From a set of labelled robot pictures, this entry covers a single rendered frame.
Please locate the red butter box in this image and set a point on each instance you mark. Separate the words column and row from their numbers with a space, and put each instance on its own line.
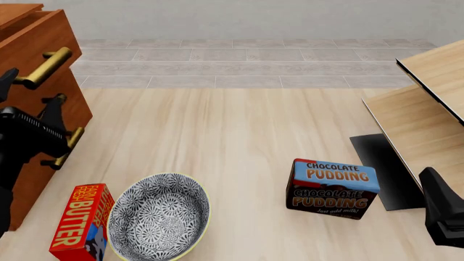
column 74, row 220

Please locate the wooden cabinet drawer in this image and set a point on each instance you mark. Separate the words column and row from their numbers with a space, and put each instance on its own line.
column 34, row 179
column 74, row 81

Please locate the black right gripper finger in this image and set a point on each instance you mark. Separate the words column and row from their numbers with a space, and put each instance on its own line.
column 440, row 195

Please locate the black and white patterned bowl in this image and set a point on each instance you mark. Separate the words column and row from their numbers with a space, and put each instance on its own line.
column 159, row 217

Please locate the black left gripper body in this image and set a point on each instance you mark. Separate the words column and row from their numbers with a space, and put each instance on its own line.
column 40, row 130

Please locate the pale wooden shelf rack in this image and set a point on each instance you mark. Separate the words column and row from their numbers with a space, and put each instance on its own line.
column 420, row 119

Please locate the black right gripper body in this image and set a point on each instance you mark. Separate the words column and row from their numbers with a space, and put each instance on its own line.
column 449, row 235

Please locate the chocolate pudding box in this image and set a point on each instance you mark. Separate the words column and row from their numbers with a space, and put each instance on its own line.
column 331, row 190

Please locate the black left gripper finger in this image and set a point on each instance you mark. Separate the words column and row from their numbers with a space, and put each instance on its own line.
column 54, row 114
column 9, row 80

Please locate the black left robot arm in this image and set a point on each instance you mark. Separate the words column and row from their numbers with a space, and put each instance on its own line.
column 9, row 174

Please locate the wooden cabinet with drawers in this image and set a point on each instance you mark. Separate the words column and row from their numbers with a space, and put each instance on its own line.
column 16, row 15

